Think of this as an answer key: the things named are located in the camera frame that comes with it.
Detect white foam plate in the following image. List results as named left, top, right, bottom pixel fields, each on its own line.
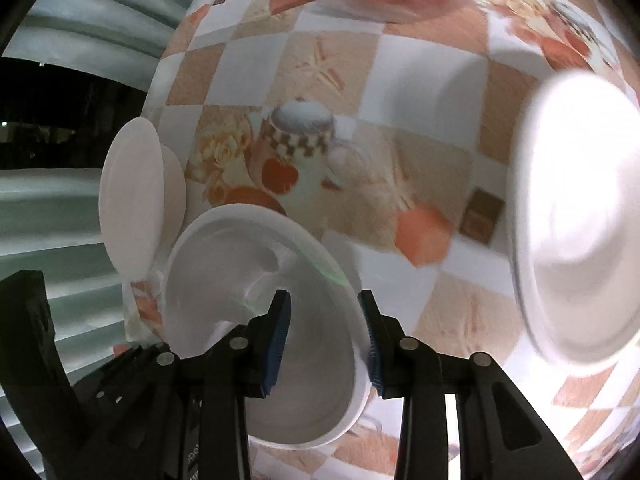
left=506, top=71, right=640, bottom=366
left=98, top=116, right=188, bottom=281

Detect checkered printed tablecloth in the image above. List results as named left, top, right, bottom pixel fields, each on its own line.
left=112, top=0, right=640, bottom=480

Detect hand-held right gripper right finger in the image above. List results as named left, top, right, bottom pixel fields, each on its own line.
left=357, top=290, right=583, bottom=480

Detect pale pleated curtain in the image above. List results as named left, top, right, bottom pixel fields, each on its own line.
left=0, top=0, right=221, bottom=461

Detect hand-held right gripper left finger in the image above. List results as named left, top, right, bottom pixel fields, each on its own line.
left=150, top=289, right=293, bottom=480

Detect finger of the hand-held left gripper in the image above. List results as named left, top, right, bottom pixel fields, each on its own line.
left=72, top=344, right=176, bottom=441

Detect white foam bowl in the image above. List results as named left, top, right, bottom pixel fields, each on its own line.
left=160, top=203, right=373, bottom=448

